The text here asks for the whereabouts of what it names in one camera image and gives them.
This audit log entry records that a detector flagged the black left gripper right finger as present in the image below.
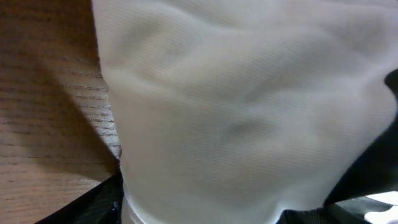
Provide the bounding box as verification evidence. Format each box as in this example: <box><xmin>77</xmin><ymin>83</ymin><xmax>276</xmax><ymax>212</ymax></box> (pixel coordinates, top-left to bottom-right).
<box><xmin>277</xmin><ymin>197</ymin><xmax>397</xmax><ymax>224</ymax></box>

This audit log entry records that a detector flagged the white t-shirt with black print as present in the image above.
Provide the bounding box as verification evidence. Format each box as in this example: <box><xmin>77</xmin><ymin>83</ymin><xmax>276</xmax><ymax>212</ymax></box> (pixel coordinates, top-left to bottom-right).
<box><xmin>92</xmin><ymin>0</ymin><xmax>397</xmax><ymax>223</ymax></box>

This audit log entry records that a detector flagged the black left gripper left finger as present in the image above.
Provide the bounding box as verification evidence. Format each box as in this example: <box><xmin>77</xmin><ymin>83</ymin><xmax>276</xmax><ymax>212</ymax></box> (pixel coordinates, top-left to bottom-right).
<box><xmin>35</xmin><ymin>174</ymin><xmax>124</xmax><ymax>224</ymax></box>

